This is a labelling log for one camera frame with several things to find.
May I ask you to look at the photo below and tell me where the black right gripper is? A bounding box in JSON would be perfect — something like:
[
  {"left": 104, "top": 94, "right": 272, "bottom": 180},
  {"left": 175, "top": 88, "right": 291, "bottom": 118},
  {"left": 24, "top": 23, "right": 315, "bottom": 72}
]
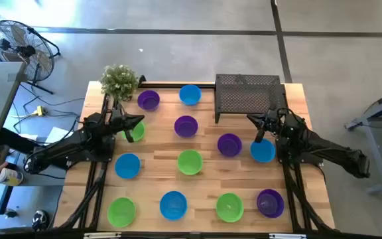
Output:
[{"left": 247, "top": 104, "right": 280, "bottom": 143}]

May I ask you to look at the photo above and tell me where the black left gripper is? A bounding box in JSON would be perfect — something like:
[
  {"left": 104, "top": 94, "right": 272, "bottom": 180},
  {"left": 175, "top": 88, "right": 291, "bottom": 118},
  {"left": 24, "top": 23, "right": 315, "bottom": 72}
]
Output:
[{"left": 109, "top": 101, "right": 145, "bottom": 144}]

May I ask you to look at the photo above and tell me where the green plastic mini bowl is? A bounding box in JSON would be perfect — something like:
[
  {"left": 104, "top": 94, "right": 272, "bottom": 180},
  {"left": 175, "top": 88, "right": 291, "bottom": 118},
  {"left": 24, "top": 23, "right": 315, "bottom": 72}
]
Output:
[
  {"left": 121, "top": 121, "right": 147, "bottom": 143},
  {"left": 176, "top": 149, "right": 204, "bottom": 176},
  {"left": 215, "top": 193, "right": 245, "bottom": 224},
  {"left": 107, "top": 197, "right": 137, "bottom": 228}
]

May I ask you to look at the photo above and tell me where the blue plastic mini bowl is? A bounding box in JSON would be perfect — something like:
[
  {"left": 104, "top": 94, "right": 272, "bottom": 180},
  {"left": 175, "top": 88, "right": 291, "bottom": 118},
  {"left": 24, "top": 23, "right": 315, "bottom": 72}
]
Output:
[
  {"left": 249, "top": 138, "right": 277, "bottom": 164},
  {"left": 114, "top": 152, "right": 142, "bottom": 180},
  {"left": 178, "top": 84, "right": 202, "bottom": 107},
  {"left": 159, "top": 191, "right": 188, "bottom": 222}
]

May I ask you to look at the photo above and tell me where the purple plastic mini bowl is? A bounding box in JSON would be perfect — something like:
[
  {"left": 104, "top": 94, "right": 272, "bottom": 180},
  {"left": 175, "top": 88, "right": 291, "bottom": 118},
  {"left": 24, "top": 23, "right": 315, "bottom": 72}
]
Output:
[
  {"left": 137, "top": 90, "right": 161, "bottom": 112},
  {"left": 174, "top": 115, "right": 199, "bottom": 139},
  {"left": 256, "top": 189, "right": 285, "bottom": 219},
  {"left": 217, "top": 133, "right": 243, "bottom": 158}
]

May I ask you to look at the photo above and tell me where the black perforated metal rack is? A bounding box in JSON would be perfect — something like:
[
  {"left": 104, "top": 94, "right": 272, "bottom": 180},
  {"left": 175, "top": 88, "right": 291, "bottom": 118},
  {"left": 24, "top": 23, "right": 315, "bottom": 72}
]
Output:
[{"left": 214, "top": 73, "right": 287, "bottom": 124}]

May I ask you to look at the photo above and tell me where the small artificial green plant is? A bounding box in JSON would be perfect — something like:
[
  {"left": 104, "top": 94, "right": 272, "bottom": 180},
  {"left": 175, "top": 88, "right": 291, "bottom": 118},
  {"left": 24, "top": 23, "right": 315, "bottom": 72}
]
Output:
[{"left": 98, "top": 63, "right": 140, "bottom": 102}]

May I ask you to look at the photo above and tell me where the white paper sheet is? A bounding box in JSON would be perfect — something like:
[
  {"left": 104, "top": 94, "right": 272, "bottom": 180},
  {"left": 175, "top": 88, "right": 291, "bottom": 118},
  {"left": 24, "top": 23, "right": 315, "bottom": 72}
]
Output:
[{"left": 43, "top": 126, "right": 76, "bottom": 147}]

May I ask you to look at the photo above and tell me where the black desk support bar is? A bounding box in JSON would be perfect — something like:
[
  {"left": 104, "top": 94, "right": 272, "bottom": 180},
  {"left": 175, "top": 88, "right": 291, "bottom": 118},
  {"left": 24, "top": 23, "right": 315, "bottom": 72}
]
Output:
[{"left": 0, "top": 127, "right": 42, "bottom": 155}]

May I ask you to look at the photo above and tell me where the white label strip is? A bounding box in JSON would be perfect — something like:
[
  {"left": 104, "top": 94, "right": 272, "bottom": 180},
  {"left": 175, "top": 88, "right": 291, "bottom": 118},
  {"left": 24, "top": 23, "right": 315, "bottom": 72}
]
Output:
[
  {"left": 84, "top": 232, "right": 122, "bottom": 239},
  {"left": 269, "top": 233, "right": 307, "bottom": 239}
]

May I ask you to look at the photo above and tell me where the grey metal table stand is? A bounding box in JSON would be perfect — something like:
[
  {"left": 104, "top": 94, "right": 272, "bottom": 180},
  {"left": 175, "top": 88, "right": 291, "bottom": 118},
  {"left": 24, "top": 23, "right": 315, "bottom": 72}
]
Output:
[{"left": 345, "top": 84, "right": 382, "bottom": 195}]

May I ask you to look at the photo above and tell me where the black floor fan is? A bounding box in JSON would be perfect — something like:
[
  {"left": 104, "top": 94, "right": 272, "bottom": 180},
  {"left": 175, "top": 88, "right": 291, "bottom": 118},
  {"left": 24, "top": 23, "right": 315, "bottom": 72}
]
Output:
[{"left": 0, "top": 19, "right": 62, "bottom": 96}]

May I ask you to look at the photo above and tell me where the white and yellow can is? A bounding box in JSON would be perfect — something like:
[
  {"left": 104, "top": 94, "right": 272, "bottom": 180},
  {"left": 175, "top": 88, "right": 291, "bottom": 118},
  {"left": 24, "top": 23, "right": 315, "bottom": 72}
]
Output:
[{"left": 0, "top": 167, "right": 25, "bottom": 187}]

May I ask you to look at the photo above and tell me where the person's shoe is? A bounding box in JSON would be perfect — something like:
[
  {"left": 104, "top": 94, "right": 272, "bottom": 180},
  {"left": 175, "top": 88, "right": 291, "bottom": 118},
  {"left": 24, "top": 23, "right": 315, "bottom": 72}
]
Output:
[{"left": 31, "top": 209, "right": 49, "bottom": 232}]

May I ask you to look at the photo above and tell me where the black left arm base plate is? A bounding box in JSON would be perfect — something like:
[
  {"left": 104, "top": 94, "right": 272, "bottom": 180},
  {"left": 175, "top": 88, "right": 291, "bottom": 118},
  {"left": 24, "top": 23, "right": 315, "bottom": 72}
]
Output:
[{"left": 67, "top": 134, "right": 115, "bottom": 163}]

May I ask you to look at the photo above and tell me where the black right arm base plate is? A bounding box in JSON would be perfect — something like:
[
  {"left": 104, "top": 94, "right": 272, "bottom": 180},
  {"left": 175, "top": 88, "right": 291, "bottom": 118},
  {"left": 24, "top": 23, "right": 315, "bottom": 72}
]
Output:
[{"left": 275, "top": 137, "right": 324, "bottom": 166}]

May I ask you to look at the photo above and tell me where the black aluminium table frame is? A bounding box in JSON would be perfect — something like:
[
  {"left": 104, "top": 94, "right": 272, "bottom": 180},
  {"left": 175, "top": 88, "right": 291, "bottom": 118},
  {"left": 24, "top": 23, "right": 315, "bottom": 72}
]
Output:
[{"left": 53, "top": 74, "right": 336, "bottom": 239}]

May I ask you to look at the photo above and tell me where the black floor cable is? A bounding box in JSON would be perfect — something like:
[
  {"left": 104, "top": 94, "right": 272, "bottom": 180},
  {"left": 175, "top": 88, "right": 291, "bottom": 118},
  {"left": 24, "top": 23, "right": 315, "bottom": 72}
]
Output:
[{"left": 11, "top": 82, "right": 86, "bottom": 133}]

